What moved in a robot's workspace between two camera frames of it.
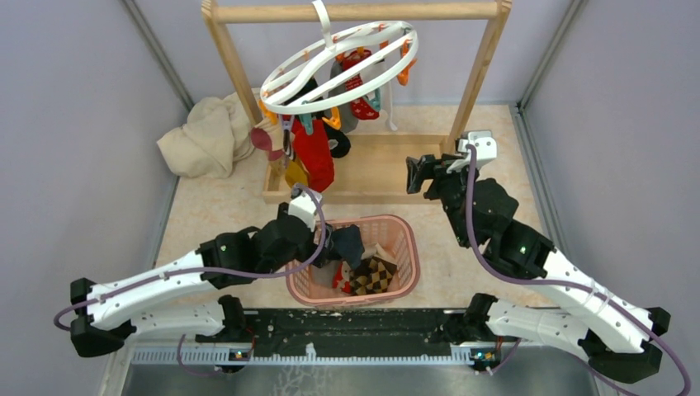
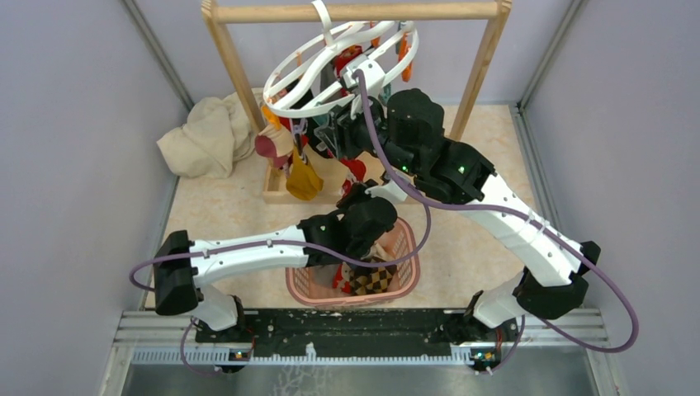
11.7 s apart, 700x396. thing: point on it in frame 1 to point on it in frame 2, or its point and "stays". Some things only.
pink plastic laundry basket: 396,234 stays
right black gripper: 448,167 to 338,134
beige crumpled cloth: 215,134 stays
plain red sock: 315,153 to 358,168
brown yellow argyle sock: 373,275 stays
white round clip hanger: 339,68 stays
